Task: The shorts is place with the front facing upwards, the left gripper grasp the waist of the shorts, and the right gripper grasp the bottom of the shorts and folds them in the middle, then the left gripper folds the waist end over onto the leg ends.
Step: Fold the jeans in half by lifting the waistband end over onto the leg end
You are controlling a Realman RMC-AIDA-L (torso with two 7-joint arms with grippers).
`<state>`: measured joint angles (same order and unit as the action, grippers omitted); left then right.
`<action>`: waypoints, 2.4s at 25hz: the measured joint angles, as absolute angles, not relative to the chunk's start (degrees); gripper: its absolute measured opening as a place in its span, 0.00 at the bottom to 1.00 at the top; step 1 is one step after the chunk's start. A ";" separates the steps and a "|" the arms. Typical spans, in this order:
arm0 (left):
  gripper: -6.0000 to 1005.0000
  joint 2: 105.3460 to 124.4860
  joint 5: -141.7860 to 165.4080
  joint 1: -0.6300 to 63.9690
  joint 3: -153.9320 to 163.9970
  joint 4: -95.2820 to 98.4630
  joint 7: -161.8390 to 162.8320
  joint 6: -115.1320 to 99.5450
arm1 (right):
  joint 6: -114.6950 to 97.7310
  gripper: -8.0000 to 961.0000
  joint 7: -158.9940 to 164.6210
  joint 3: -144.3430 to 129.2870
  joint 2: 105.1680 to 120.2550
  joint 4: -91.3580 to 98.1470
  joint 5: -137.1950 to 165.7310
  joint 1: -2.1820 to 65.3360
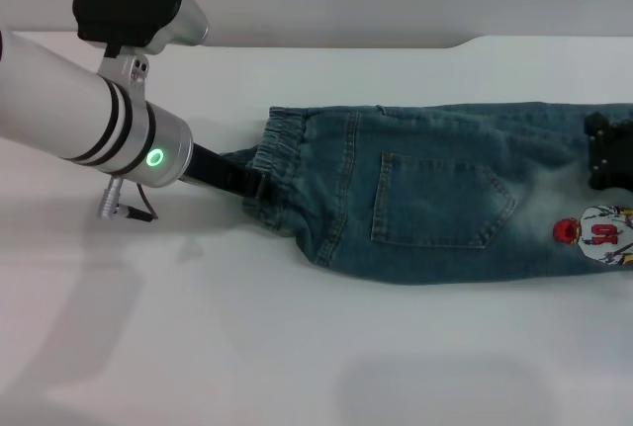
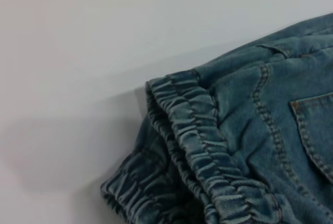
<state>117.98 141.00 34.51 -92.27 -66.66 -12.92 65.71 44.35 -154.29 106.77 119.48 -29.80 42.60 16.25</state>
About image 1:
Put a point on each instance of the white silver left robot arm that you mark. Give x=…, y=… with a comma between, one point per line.
x=74, y=114

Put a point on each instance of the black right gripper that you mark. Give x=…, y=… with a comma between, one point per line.
x=615, y=156

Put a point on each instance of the blue denim shorts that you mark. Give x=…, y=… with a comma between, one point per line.
x=425, y=198

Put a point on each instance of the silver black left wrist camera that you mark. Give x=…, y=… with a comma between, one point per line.
x=128, y=11

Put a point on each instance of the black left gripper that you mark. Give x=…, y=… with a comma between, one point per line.
x=217, y=171

